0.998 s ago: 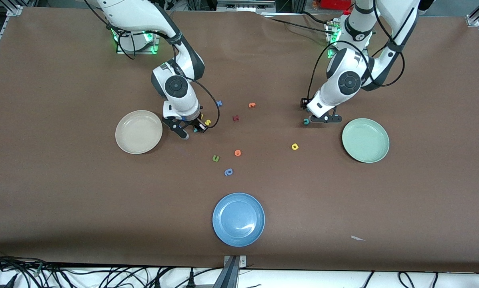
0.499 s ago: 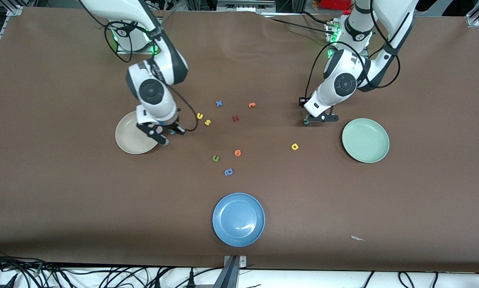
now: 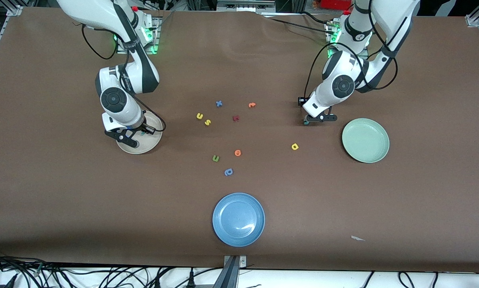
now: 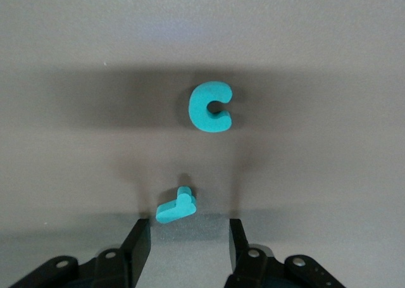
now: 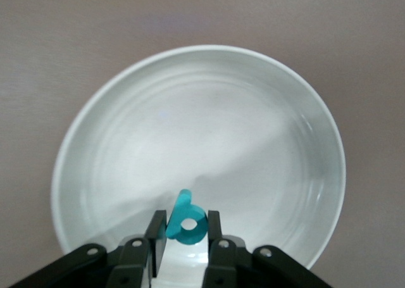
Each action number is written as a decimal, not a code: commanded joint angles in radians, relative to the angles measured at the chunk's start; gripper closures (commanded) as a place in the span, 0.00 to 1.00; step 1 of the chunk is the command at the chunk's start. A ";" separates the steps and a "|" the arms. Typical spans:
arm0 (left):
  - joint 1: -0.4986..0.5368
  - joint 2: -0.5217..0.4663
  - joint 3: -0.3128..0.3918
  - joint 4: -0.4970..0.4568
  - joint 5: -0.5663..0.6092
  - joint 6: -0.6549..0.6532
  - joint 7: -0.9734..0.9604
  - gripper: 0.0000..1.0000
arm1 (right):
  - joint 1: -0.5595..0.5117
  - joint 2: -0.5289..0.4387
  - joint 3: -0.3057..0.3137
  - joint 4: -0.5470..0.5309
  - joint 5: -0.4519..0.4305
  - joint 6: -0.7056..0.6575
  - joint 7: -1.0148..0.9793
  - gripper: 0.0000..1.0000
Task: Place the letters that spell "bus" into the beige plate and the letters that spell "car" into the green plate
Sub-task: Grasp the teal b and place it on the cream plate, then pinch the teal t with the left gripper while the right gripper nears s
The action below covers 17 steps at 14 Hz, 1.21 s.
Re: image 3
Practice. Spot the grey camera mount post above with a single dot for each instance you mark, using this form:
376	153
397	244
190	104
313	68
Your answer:
229	276

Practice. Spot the green round plate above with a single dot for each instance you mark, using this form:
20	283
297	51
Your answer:
365	140

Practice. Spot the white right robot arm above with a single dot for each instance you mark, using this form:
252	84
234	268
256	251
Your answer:
123	112

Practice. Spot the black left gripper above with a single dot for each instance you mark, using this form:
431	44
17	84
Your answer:
299	102

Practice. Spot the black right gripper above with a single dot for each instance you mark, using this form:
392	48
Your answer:
142	128

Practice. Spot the beige round plate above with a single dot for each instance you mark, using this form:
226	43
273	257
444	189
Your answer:
151	144

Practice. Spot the aluminium frame profile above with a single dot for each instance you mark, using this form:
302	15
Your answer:
473	20
14	10

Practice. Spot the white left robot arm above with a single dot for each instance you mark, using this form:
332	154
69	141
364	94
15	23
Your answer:
343	86

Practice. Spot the blue round plate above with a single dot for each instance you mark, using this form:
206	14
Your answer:
238	220

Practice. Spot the red box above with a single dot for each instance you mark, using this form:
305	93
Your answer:
335	4

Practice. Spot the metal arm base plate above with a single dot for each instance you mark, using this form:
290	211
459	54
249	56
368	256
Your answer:
156	30
366	50

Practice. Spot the grey metal box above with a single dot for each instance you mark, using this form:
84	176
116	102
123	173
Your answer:
245	4

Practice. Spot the blue foam letter a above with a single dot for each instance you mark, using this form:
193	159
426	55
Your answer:
226	173

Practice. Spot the white tape scrap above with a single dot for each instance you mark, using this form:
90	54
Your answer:
356	238

